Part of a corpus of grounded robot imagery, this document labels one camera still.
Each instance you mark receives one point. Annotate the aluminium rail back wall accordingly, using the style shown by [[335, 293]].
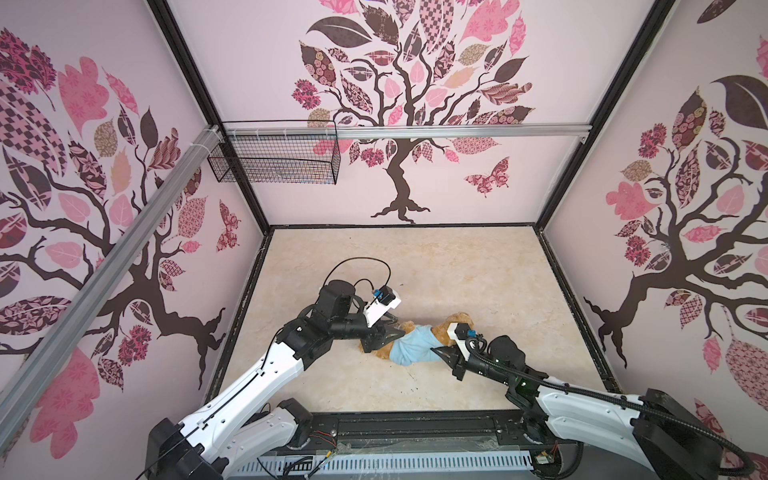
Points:
[[413, 132]]

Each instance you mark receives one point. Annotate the black wire mesh basket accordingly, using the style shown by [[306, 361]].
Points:
[[278, 151]]

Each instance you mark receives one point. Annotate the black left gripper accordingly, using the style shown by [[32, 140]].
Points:
[[376, 338]]

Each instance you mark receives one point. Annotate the black table edge rail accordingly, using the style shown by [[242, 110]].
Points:
[[505, 426]]

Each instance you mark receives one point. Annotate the aluminium rail wall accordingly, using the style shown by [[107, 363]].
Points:
[[413, 132], [20, 396]]

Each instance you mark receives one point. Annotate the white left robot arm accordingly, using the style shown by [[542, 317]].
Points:
[[231, 430]]

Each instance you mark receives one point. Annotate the black corner frame post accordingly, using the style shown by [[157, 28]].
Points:
[[645, 39], [170, 29]]

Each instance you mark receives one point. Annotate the black left corner frame post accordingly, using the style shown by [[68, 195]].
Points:
[[170, 29]]

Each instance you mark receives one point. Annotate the aluminium rail left wall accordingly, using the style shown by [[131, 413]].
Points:
[[20, 396]]

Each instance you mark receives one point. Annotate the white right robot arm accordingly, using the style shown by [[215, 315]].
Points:
[[652, 429]]

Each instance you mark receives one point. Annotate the white vented cable duct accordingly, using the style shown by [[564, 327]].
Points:
[[358, 465]]

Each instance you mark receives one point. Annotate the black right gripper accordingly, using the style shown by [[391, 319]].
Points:
[[457, 360]]

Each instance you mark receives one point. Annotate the light blue fleece hoodie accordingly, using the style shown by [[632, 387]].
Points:
[[415, 347]]

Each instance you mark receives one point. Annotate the tan plush teddy bear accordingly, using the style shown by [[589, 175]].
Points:
[[439, 330]]

